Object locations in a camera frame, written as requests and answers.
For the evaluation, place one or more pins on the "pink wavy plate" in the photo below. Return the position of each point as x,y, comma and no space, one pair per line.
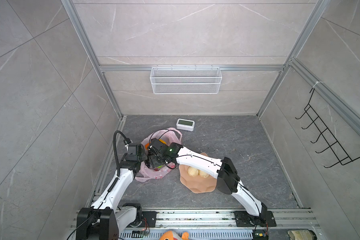
198,183

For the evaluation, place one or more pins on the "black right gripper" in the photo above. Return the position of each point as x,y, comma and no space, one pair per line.
152,162

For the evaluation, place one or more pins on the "pink plastic shopping bag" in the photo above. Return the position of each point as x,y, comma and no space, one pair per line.
168,136

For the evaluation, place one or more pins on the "beige fake fruit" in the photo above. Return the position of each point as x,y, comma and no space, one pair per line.
192,172

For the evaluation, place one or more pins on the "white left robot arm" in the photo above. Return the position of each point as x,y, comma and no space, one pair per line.
104,213

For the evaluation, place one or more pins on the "orange plush toy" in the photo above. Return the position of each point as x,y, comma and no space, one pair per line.
171,235

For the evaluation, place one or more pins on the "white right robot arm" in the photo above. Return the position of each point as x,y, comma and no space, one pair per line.
224,171

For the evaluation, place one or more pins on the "white wire mesh basket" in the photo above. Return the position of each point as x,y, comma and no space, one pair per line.
185,80

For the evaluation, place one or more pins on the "white digital clock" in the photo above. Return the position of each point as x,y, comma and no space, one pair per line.
186,125

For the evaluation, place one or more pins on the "black wire hook rack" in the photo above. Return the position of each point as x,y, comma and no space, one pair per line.
325,135

